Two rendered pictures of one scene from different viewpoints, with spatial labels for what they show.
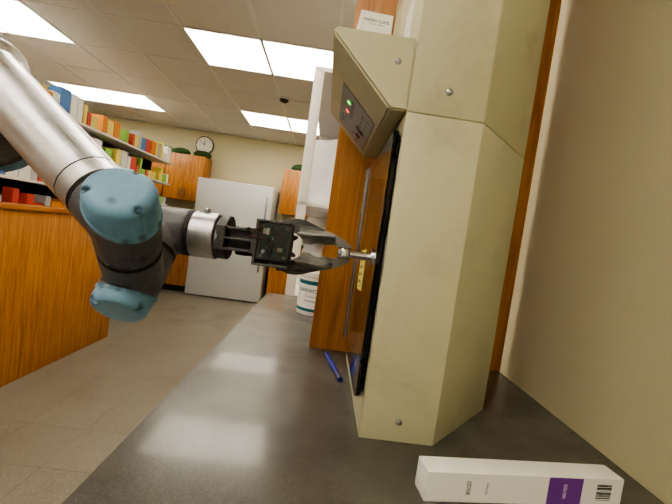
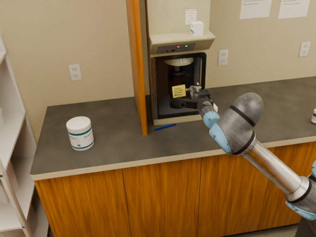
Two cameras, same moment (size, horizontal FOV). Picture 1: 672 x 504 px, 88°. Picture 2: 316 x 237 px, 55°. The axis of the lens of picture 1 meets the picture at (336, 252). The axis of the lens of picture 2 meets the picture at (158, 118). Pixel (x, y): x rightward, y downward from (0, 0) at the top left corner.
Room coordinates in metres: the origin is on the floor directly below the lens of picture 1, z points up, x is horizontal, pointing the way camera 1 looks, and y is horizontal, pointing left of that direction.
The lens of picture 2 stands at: (0.95, 1.49, 2.01)
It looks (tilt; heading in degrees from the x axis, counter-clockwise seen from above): 33 degrees down; 264
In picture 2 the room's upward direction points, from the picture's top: 2 degrees counter-clockwise
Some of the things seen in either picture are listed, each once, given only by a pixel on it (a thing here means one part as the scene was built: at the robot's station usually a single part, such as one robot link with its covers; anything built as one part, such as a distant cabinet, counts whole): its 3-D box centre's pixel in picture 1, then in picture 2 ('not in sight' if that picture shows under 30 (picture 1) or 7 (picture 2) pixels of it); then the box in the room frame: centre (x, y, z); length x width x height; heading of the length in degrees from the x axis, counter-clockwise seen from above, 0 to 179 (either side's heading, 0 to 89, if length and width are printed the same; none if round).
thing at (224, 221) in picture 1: (258, 241); (202, 100); (0.57, 0.13, 1.20); 0.12 x 0.09 x 0.08; 92
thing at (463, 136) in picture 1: (445, 197); (174, 57); (0.66, -0.19, 1.33); 0.32 x 0.25 x 0.77; 2
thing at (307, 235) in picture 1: (324, 238); (196, 88); (0.58, 0.02, 1.22); 0.09 x 0.06 x 0.03; 92
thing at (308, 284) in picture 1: (316, 292); (80, 133); (1.24, 0.05, 1.02); 0.13 x 0.13 x 0.15
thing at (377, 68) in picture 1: (359, 109); (181, 45); (0.65, -0.01, 1.46); 0.32 x 0.11 x 0.10; 2
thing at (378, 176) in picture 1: (365, 258); (179, 87); (0.66, -0.06, 1.19); 0.30 x 0.01 x 0.40; 2
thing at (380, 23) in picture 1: (371, 41); (196, 28); (0.58, -0.01, 1.54); 0.05 x 0.05 x 0.06; 6
